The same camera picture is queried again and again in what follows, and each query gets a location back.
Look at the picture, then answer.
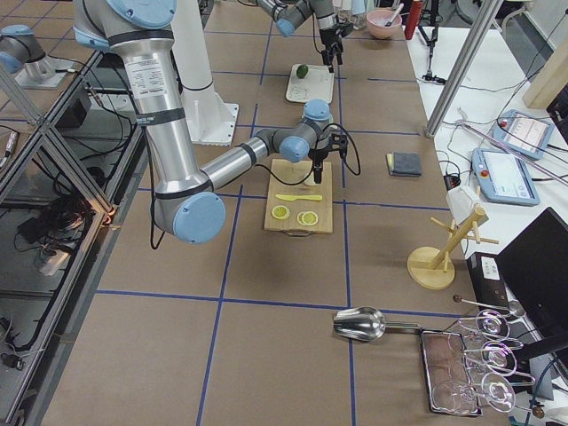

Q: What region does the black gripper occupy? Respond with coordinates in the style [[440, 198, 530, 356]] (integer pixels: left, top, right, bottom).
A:
[[319, 22, 353, 65], [310, 133, 349, 184]]

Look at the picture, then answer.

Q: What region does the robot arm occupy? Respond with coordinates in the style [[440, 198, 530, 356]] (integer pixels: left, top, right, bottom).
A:
[[253, 0, 354, 74], [74, 1, 332, 244]]

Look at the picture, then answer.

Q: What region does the pink bowl with ice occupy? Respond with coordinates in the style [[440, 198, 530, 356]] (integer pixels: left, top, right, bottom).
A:
[[366, 9, 402, 39]]

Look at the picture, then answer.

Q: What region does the cream bear tray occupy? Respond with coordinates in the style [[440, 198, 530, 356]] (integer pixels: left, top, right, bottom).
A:
[[285, 64, 335, 104]]

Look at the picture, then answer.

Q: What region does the green lime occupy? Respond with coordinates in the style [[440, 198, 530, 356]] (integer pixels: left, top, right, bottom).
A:
[[296, 64, 310, 79]]

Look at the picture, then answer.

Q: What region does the yellow plastic knife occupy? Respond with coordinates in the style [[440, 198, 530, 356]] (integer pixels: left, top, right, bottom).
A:
[[274, 193, 323, 201]]

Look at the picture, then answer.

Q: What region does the lemon slice stack upper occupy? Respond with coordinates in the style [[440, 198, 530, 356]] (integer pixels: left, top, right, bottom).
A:
[[296, 211, 319, 226]]

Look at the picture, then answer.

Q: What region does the lemon slice stack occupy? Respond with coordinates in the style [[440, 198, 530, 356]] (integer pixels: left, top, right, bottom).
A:
[[271, 205, 290, 220], [296, 211, 319, 226]]

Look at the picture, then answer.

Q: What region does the lemon slice stack lower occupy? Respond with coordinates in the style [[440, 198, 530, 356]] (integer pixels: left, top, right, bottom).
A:
[[271, 205, 290, 220]]

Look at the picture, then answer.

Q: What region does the grey folded cloth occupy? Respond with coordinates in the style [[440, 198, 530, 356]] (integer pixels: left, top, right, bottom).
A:
[[385, 152, 422, 178]]

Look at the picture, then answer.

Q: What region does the red cylinder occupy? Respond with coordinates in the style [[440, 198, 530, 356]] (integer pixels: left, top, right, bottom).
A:
[[404, 0, 423, 40]]

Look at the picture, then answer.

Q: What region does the black tripod stick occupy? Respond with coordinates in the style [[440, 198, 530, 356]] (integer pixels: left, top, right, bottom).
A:
[[418, 0, 446, 85]]

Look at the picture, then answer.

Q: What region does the reacher grabber tool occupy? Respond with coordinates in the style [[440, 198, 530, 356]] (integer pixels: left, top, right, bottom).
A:
[[456, 119, 567, 185]]

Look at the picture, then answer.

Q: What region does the wooden mug tree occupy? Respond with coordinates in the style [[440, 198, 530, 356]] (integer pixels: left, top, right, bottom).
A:
[[406, 204, 499, 290]]

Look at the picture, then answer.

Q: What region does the steel scoop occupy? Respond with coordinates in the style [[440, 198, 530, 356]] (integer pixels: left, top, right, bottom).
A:
[[333, 306, 422, 343]]

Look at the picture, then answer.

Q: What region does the near teach pendant tablet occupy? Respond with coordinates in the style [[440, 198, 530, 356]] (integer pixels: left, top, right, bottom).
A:
[[471, 148, 540, 206]]

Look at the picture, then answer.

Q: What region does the teach pendant tablet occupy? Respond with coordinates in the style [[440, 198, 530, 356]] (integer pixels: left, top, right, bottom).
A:
[[471, 148, 540, 206], [492, 109, 553, 160]]

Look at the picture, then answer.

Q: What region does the far teach pendant tablet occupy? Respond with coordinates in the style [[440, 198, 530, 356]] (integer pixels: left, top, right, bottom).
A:
[[492, 109, 553, 160]]

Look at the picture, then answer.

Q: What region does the black monitor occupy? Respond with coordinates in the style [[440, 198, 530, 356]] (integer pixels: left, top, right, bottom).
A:
[[497, 208, 567, 337]]

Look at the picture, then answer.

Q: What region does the dark tray with glasses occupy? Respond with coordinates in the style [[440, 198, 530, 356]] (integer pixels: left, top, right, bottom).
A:
[[419, 329, 483, 418]]

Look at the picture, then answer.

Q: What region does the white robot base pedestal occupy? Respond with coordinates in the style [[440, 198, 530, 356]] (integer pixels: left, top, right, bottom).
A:
[[171, 0, 239, 146]]

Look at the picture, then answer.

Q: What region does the aluminium frame post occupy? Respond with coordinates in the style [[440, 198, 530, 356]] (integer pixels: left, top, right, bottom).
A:
[[425, 0, 503, 138]]

